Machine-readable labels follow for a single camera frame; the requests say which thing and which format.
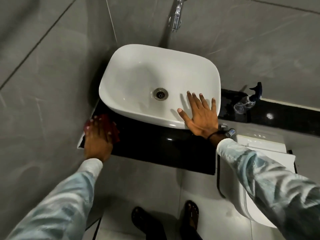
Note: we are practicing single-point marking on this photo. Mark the person's left hand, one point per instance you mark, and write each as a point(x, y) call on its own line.
point(97, 144)

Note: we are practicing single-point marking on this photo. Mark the person's right hand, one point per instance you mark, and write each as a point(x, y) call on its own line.
point(203, 121)

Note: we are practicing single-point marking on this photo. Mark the person's right middle finger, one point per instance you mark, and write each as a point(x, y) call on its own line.
point(197, 101)

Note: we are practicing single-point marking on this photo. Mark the person's right thumb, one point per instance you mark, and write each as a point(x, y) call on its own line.
point(184, 115)

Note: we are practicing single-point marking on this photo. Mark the person's left thumb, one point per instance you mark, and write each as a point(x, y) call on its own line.
point(109, 139)

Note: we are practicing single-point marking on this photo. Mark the person's right little finger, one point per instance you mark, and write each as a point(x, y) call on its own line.
point(213, 105)

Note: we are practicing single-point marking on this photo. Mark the red cleaning cloth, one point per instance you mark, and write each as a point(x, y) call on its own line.
point(113, 129)

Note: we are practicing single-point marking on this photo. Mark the person's right forearm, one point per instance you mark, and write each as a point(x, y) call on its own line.
point(270, 187)

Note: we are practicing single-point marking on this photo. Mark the person's left forearm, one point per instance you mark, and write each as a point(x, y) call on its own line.
point(65, 204)

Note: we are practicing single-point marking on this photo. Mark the black wristband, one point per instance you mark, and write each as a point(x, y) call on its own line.
point(214, 134)

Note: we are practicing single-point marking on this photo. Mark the clear spray bottle, dark trigger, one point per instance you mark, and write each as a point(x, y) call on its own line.
point(246, 103)

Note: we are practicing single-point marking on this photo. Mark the metal sink drain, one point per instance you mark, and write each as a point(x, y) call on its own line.
point(159, 93)

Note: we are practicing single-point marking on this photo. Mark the black stone counter slab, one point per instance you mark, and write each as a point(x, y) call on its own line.
point(160, 149)

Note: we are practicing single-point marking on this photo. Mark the white ceramic sink basin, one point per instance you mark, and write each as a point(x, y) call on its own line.
point(140, 72)

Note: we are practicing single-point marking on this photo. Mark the white toilet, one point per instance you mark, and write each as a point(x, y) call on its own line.
point(232, 192)

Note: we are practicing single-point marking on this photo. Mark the black sandal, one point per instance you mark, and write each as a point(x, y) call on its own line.
point(145, 222)
point(191, 217)

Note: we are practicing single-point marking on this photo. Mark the chrome wall faucet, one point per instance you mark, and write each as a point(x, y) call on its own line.
point(177, 14)

